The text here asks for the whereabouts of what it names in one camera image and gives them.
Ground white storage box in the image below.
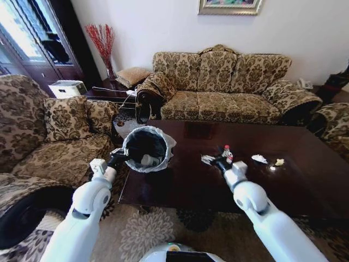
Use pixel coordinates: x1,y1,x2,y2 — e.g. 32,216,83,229
48,80,87,98

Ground floral damask throw cushion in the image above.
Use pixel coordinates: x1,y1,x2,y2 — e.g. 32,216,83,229
43,95,92,142

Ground dark wood glass cabinet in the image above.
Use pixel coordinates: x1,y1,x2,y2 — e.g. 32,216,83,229
0,0,102,98

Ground three-seat floral damask sofa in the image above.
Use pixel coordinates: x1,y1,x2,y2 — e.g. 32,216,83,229
136,45,324,127

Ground small bottle red cap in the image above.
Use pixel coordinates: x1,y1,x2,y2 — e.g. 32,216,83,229
222,145,234,164

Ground white robot front shell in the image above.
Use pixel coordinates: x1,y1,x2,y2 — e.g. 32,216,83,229
138,241,210,262

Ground dark wood side table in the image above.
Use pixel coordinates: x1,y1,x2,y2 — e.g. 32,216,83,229
83,77,140,110

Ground white desk telephone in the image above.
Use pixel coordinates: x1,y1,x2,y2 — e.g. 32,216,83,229
296,78,314,90

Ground large floral damask armchair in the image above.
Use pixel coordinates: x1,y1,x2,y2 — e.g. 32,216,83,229
0,74,121,249

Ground white cable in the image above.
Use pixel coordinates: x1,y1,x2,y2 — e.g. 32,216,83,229
119,86,137,110

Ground glass vase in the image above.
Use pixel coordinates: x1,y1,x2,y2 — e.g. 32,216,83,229
106,58,117,80

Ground red decorative branches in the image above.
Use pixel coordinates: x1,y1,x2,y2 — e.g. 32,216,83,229
85,23,116,72

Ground floral armchair dark wood trim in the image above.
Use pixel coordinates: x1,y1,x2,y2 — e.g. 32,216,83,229
309,102,349,162

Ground dark wood coffee table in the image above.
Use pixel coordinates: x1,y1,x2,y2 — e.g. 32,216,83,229
117,120,349,219

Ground black trash bin white liner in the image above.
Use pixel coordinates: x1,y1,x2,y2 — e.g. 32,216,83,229
122,125,177,174

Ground beige floral patterned rug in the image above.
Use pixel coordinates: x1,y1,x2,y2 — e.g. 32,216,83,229
0,163,349,262

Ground dark black red bag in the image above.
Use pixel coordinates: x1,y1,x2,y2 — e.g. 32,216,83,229
317,69,349,104

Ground silver framed picture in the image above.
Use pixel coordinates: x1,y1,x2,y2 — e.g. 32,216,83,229
197,0,263,16

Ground gold quilted cushion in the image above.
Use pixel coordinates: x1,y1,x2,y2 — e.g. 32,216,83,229
115,67,152,88

